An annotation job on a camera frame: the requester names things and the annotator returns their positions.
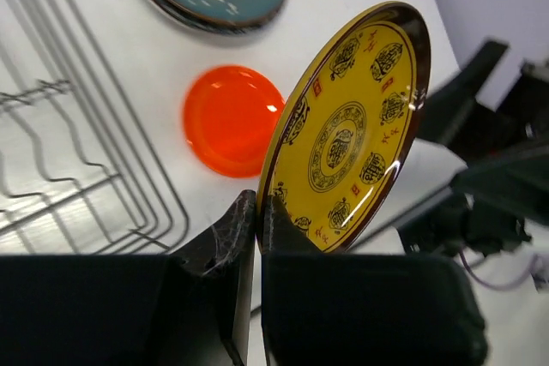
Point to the orange plastic plate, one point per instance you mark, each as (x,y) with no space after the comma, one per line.
(228,116)

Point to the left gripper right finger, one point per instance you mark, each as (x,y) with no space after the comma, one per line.
(345,309)

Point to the wire dish rack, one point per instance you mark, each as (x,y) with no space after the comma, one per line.
(79,174)

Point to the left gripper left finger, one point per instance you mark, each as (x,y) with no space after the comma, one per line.
(190,307)

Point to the amber brown small plate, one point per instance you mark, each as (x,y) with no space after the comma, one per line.
(348,125)

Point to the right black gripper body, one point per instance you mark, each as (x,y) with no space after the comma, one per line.
(505,181)

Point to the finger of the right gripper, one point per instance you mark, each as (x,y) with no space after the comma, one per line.
(446,111)

